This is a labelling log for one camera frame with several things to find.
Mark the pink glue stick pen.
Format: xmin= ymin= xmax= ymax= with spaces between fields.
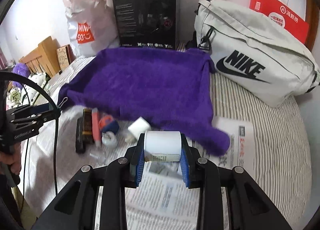
xmin=92 ymin=108 xmax=101 ymax=148

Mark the white Miniso plastic bag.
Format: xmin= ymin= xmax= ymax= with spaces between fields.
xmin=63 ymin=0 xmax=120 ymax=58

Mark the pink blue Vaseline jar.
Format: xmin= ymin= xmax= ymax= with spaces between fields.
xmin=98 ymin=115 xmax=120 ymax=134

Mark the wooden headboard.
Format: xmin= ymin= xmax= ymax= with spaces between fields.
xmin=19 ymin=36 xmax=61 ymax=78

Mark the striped bed sheet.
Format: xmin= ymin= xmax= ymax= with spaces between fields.
xmin=19 ymin=55 xmax=313 ymax=228

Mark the purple fleece towel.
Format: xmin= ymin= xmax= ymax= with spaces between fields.
xmin=58 ymin=47 xmax=230 ymax=156

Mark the white Nike bag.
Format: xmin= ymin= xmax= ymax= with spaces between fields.
xmin=194 ymin=0 xmax=319 ymax=107

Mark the green binder clip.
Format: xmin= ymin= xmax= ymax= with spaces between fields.
xmin=58 ymin=97 xmax=68 ymax=109

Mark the red paper shopping bag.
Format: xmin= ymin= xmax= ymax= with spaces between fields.
xmin=249 ymin=0 xmax=309 ymax=44

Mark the purple plush toy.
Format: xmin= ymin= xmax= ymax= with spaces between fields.
xmin=12 ymin=62 xmax=30 ymax=90

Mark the clear plastic wrapper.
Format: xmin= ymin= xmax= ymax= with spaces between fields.
xmin=89 ymin=150 xmax=106 ymax=164

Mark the white USB adapter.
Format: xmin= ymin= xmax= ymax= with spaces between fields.
xmin=101 ymin=131 xmax=118 ymax=148

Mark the brown patterned book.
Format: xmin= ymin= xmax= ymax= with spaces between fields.
xmin=56 ymin=44 xmax=75 ymax=72

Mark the black Horizon lighter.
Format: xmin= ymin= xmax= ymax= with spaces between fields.
xmin=75 ymin=118 xmax=86 ymax=154

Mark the black Hecate headphone box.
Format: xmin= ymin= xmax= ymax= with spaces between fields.
xmin=113 ymin=0 xmax=180 ymax=50

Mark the white charger plug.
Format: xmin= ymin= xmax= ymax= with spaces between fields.
xmin=125 ymin=117 xmax=151 ymax=143

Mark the newspaper sheet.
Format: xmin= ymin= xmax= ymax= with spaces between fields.
xmin=32 ymin=105 xmax=257 ymax=230

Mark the left hand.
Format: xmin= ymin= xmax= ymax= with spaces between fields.
xmin=1 ymin=143 xmax=21 ymax=175

